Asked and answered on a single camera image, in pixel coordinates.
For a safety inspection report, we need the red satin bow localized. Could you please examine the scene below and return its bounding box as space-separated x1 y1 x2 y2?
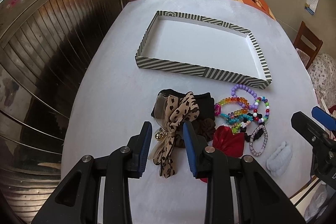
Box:
199 124 246 184

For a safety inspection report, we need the black velvet hair band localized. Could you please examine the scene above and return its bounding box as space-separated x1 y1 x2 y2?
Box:
151 89 215 121

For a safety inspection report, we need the leopard print ribbon bow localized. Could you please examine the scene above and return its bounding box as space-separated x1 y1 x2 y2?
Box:
148 92 199 178

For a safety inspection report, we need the teal multicolour spiral bracelet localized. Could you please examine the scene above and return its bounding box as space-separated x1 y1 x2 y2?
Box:
220 113 254 134

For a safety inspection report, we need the rainbow crystal heart bracelet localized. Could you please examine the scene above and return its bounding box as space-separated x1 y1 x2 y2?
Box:
213 97 250 117

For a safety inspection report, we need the white fluffy hair tie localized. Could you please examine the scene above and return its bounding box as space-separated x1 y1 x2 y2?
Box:
266 141 293 177

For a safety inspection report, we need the lilac braided hair tie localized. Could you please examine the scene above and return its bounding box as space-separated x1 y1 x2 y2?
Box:
249 123 269 157

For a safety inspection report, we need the purple bead bracelet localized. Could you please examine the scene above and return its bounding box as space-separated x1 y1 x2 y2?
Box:
231 84 260 110

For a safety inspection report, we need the multicolour round bead bracelet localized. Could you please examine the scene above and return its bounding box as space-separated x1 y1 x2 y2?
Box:
253 96 271 124

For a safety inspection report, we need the black ruffled scrunchie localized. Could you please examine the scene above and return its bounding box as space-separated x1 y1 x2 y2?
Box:
240 113 265 142

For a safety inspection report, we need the floral fabric bedding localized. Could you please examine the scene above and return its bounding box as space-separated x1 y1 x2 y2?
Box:
307 53 335 118

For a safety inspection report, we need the wooden chair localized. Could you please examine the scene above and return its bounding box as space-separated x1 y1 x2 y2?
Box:
293 22 323 69

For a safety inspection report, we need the striped shallow cardboard tray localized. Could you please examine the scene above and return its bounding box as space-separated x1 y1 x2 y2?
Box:
135 10 272 89

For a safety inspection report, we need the dark wooden slatted door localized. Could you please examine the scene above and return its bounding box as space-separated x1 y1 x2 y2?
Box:
1 0 123 223

